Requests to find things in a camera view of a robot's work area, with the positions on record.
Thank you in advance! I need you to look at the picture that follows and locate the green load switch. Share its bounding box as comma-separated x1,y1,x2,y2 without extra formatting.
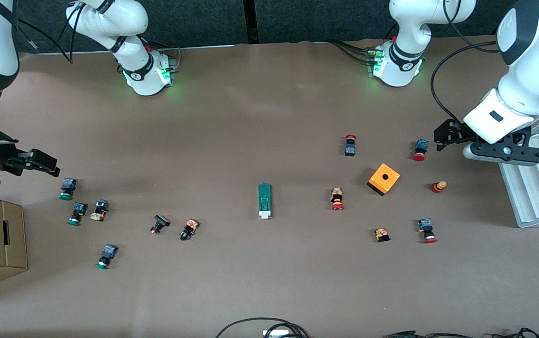
257,183,273,220

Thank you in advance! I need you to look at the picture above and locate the red button blue block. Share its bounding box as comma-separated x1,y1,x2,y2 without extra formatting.
418,218,438,244
413,138,429,162

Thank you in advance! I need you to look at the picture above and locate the white ridged plastic tray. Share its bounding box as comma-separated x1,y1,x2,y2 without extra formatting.
499,112,539,229

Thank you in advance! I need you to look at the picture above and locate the black red push button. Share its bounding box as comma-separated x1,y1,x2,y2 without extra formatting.
150,215,171,236

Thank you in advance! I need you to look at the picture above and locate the green push button switch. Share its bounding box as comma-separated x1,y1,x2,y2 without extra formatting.
67,202,88,226
59,178,77,201
95,244,119,270

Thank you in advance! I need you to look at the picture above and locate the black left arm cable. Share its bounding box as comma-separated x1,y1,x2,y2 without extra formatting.
430,40,501,123

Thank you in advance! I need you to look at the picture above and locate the orange button enclosure box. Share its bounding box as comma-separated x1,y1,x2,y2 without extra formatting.
367,163,400,196

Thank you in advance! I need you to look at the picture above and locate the black base cable bundle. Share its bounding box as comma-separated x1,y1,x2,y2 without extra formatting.
330,40,374,64

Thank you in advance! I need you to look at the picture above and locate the black orange selector switch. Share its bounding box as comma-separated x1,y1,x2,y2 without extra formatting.
179,218,200,242

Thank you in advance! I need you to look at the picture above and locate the black tangled cable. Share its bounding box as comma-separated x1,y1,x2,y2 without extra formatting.
493,327,539,338

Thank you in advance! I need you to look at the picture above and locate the black vertical post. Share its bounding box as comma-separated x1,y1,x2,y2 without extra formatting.
244,0,259,44

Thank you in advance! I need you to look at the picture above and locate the black cable loop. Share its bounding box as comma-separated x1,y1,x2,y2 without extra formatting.
216,317,310,338

